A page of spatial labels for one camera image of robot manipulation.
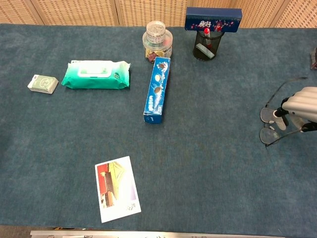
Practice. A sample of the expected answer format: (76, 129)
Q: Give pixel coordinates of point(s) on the eyeglasses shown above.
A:
(267, 116)

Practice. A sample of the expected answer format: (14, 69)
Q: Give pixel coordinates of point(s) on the small clear plastic jar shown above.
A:
(155, 31)

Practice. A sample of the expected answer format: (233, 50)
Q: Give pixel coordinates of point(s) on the large clear candy jar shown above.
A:
(159, 49)

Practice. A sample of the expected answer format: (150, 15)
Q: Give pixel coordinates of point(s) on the dark brown wooden object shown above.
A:
(314, 59)

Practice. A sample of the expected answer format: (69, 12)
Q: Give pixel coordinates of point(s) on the teal table cloth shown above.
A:
(198, 173)

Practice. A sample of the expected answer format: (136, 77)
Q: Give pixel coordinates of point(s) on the aluminium rail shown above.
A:
(148, 234)

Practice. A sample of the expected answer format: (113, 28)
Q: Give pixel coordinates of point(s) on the white bordered postcard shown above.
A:
(116, 188)

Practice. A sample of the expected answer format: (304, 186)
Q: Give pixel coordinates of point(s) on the dark blue rectangular box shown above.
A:
(213, 22)

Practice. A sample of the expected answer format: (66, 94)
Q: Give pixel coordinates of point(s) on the black round device red button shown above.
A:
(218, 42)

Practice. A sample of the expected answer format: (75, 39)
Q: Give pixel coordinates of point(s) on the blue cookie box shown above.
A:
(157, 91)

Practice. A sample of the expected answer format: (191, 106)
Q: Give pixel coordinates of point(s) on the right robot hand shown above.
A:
(302, 104)

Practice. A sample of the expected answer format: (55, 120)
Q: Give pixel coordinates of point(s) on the grey green eraser block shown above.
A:
(205, 50)

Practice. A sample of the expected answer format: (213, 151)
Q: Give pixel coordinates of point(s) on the wicker folding screen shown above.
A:
(74, 12)

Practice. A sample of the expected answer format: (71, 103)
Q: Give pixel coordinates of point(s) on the red capped marker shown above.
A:
(207, 32)

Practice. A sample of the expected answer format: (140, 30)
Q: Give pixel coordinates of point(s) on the green wet wipes pack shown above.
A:
(96, 79)

